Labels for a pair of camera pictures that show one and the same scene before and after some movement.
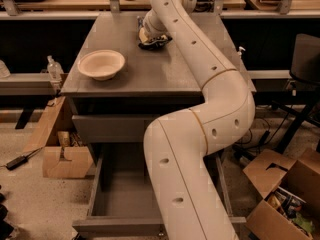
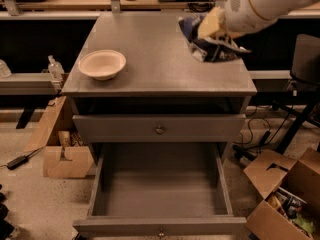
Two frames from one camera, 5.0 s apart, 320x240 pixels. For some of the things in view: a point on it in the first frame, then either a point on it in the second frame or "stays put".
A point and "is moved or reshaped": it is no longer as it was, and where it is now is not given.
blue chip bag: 154,43 is moved or reshaped
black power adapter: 17,162 stays put
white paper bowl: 102,64 stays put
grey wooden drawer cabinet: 109,116 stays put
